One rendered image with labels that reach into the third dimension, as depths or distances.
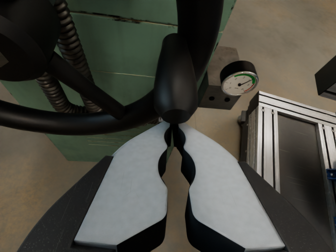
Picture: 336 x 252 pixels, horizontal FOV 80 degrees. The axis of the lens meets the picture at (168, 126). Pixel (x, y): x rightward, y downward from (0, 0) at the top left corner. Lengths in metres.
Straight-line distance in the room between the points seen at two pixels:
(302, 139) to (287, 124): 0.09
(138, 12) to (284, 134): 0.82
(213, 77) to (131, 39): 0.17
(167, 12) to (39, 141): 0.88
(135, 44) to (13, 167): 0.83
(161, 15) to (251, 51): 1.35
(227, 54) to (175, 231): 0.70
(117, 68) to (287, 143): 0.78
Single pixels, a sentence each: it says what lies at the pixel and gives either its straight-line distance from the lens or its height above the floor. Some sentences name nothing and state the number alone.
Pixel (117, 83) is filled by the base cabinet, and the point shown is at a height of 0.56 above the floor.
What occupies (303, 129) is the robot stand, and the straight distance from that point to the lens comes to 1.09.
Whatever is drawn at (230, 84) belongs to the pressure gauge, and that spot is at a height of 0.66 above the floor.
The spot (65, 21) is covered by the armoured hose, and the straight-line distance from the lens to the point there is 0.24.
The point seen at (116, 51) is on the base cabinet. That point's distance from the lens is 0.41.
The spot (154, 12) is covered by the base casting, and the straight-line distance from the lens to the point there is 0.35.
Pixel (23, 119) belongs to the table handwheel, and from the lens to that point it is 0.28.
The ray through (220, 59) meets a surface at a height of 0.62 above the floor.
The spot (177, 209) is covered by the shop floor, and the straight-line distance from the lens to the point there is 0.94.
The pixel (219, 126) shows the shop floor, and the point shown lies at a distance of 1.14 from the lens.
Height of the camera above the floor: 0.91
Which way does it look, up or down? 60 degrees down
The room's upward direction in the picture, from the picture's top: 17 degrees clockwise
